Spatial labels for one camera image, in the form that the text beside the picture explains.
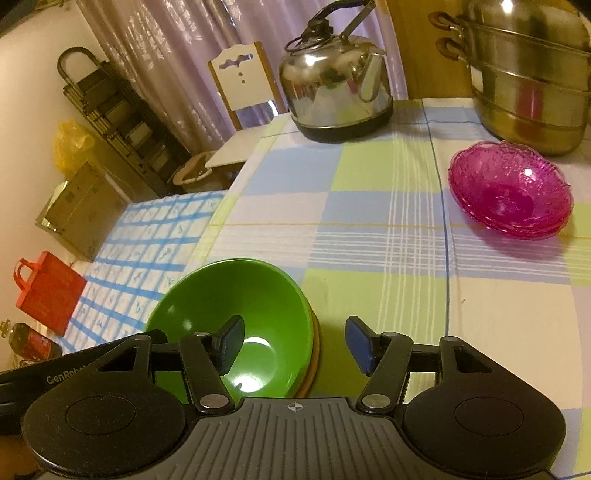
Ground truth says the dark bottle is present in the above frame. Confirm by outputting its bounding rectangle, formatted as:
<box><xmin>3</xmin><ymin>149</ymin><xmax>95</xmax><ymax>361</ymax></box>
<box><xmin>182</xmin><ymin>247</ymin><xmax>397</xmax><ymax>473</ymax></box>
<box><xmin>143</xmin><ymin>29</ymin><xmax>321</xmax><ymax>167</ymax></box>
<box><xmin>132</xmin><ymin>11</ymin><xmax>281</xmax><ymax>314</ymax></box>
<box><xmin>0</xmin><ymin>318</ymin><xmax>63</xmax><ymax>365</ymax></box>

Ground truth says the stainless steel steamer pot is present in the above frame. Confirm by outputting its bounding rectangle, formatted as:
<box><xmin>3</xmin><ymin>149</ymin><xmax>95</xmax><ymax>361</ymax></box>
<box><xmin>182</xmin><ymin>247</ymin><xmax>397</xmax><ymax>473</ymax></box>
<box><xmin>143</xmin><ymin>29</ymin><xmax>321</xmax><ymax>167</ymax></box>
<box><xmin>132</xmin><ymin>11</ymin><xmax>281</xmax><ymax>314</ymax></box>
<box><xmin>427</xmin><ymin>0</ymin><xmax>591</xmax><ymax>156</ymax></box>

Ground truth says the white wooden chair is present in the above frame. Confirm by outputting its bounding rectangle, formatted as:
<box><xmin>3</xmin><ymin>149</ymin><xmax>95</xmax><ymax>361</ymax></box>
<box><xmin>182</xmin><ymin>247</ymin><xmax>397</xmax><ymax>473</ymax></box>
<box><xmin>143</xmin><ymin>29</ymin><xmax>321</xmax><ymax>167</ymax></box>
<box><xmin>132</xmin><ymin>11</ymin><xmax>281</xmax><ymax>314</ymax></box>
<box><xmin>204</xmin><ymin>41</ymin><xmax>289</xmax><ymax>169</ymax></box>

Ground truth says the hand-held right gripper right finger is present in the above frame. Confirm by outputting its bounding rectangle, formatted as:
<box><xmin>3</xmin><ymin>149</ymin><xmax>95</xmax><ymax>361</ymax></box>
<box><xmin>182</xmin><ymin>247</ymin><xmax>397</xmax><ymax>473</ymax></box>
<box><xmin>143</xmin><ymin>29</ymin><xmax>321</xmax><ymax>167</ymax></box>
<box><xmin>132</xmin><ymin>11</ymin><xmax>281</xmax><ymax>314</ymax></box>
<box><xmin>345</xmin><ymin>316</ymin><xmax>497</xmax><ymax>414</ymax></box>

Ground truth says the stainless steel kettle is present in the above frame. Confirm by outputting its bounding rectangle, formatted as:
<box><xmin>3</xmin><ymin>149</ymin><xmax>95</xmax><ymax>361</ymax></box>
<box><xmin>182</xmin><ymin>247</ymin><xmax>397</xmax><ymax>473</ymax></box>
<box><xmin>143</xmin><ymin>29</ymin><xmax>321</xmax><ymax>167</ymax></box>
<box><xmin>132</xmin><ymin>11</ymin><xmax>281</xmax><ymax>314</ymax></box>
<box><xmin>278</xmin><ymin>0</ymin><xmax>394</xmax><ymax>144</ymax></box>

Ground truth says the checked tablecloth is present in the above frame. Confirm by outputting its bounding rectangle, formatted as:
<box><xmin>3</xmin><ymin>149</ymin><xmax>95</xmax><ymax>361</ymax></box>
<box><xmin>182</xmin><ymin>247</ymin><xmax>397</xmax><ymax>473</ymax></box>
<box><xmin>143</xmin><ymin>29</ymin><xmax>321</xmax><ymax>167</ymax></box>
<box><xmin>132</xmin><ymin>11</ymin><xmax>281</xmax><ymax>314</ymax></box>
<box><xmin>185</xmin><ymin>97</ymin><xmax>591</xmax><ymax>480</ymax></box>

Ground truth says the purple curtain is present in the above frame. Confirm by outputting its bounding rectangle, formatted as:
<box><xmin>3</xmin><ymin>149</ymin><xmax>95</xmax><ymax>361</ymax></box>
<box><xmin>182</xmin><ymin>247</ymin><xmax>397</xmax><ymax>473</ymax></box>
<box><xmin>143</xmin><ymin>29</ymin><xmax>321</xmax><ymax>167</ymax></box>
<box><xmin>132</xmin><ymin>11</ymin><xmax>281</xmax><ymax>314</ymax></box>
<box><xmin>76</xmin><ymin>0</ymin><xmax>393</xmax><ymax>153</ymax></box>

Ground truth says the black folding metal rack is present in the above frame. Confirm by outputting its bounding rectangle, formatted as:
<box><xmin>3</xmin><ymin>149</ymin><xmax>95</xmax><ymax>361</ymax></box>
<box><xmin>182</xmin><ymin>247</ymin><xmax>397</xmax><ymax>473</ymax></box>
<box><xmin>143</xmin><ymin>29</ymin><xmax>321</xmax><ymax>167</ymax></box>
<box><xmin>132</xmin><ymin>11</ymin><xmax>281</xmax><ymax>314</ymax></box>
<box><xmin>58</xmin><ymin>46</ymin><xmax>195</xmax><ymax>197</ymax></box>

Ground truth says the green bowl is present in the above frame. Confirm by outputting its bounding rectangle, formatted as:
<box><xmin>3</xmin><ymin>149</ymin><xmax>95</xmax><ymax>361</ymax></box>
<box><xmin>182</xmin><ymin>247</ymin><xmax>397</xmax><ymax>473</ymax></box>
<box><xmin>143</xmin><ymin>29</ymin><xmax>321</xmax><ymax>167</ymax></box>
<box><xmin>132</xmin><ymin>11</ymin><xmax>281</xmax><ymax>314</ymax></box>
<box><xmin>144</xmin><ymin>258</ymin><xmax>315</xmax><ymax>400</ymax></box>

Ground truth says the wooden door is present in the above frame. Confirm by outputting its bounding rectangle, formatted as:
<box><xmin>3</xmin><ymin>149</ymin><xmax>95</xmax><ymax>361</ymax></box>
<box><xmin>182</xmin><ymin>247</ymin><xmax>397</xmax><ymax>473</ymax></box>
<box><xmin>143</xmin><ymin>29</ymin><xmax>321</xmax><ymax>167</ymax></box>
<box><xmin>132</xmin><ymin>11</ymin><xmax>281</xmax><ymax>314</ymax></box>
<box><xmin>385</xmin><ymin>0</ymin><xmax>476</xmax><ymax>100</ymax></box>

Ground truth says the pink transparent patterned bowl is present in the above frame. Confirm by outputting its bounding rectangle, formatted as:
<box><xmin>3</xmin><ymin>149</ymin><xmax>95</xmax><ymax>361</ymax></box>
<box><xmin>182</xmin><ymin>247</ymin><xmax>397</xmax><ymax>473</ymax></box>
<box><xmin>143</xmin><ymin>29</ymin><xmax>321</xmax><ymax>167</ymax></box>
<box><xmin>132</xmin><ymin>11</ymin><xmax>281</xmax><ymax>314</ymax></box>
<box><xmin>455</xmin><ymin>203</ymin><xmax>571</xmax><ymax>240</ymax></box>
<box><xmin>448</xmin><ymin>141</ymin><xmax>573</xmax><ymax>232</ymax></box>

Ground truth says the red bag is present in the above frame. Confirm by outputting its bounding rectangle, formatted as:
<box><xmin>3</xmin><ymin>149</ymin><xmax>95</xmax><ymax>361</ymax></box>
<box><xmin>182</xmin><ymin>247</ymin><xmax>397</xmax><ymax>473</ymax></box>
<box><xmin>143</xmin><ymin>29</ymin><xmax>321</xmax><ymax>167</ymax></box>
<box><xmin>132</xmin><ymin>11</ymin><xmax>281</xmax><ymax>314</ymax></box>
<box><xmin>14</xmin><ymin>250</ymin><xmax>88</xmax><ymax>337</ymax></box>

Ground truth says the cardboard box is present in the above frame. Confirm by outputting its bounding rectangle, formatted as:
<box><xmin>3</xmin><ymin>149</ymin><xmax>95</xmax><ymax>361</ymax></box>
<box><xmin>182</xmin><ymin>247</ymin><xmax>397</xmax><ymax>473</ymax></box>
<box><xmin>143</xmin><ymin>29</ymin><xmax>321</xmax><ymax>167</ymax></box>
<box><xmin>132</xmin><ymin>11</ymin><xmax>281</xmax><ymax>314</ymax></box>
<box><xmin>36</xmin><ymin>161</ymin><xmax>127</xmax><ymax>261</ymax></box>

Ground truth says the beige basin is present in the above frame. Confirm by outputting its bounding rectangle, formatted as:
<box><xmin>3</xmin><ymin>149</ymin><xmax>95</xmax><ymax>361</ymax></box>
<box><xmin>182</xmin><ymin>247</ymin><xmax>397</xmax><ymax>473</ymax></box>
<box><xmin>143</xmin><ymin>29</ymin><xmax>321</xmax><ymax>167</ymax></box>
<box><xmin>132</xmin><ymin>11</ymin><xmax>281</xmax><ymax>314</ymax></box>
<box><xmin>173</xmin><ymin>150</ymin><xmax>220</xmax><ymax>195</ymax></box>

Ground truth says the yellow plastic bag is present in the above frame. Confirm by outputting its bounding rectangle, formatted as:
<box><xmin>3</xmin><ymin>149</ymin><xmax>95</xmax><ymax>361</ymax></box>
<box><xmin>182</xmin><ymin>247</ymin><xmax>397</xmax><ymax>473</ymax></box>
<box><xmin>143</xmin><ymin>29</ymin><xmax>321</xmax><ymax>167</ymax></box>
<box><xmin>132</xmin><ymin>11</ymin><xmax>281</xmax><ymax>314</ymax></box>
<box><xmin>54</xmin><ymin>120</ymin><xmax>95</xmax><ymax>174</ymax></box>

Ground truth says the orange bowl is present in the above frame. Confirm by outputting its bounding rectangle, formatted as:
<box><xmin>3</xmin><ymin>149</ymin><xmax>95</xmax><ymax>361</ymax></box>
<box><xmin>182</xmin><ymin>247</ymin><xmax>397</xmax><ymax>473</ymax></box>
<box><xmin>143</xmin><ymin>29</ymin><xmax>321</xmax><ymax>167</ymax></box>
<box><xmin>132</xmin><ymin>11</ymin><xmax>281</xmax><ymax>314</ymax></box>
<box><xmin>295</xmin><ymin>302</ymin><xmax>322</xmax><ymax>398</ymax></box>

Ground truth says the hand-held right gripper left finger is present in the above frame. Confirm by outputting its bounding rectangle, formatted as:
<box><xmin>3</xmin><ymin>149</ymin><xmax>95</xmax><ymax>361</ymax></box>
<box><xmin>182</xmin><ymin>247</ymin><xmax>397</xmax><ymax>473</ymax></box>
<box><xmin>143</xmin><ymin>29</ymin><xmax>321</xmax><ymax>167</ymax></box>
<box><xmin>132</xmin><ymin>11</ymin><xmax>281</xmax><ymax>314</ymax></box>
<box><xmin>95</xmin><ymin>315</ymin><xmax>245</xmax><ymax>412</ymax></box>

